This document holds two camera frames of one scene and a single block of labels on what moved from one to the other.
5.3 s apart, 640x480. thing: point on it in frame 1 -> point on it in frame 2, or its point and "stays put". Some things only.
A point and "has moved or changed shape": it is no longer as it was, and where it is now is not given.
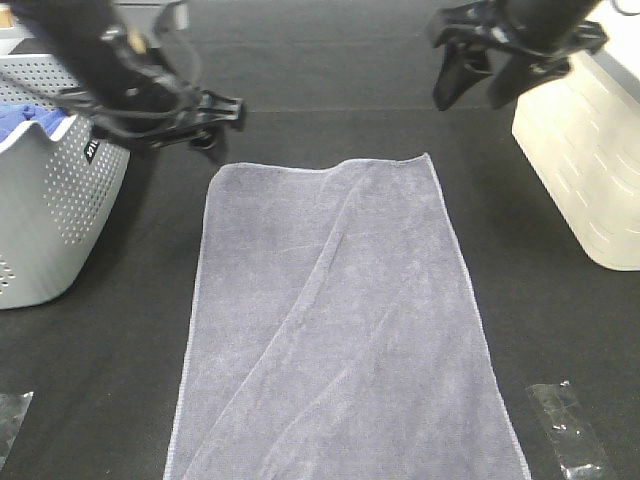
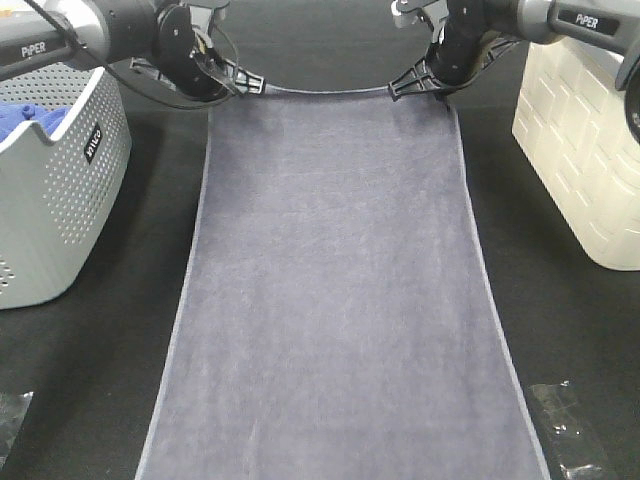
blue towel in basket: [13, 115] stays put
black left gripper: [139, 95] -> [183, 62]
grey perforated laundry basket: [55, 191] stays put
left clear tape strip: [13, 408] stays put
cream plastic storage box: [583, 132] stays put
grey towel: [333, 332] has moved or changed shape
